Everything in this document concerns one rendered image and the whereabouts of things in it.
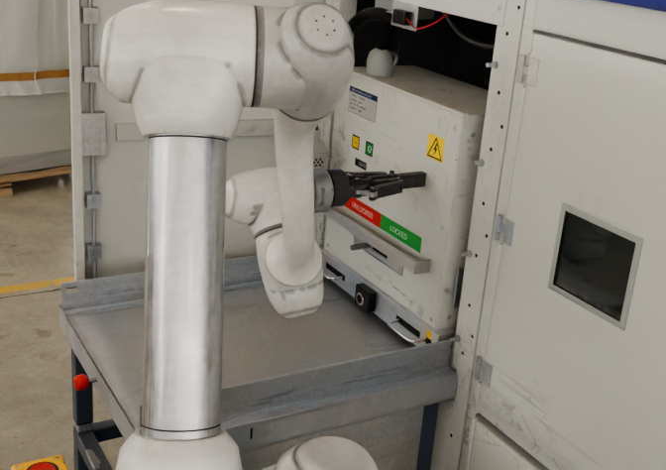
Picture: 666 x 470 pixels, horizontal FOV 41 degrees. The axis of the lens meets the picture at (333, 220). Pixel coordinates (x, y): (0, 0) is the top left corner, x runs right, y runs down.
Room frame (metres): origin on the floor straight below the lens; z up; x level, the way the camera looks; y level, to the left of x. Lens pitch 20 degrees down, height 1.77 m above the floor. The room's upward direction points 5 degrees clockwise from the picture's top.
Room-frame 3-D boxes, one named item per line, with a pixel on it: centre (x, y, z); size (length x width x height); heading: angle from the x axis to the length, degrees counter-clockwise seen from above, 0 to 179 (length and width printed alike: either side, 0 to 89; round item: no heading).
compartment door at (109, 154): (2.12, 0.33, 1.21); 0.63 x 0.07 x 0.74; 115
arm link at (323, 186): (1.67, 0.04, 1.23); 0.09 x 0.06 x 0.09; 31
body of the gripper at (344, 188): (1.71, -0.02, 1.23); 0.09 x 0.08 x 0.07; 121
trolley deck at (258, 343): (1.76, 0.16, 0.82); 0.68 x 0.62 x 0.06; 121
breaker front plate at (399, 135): (1.93, -0.11, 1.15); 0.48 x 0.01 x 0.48; 31
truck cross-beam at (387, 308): (1.94, -0.12, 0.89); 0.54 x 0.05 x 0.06; 31
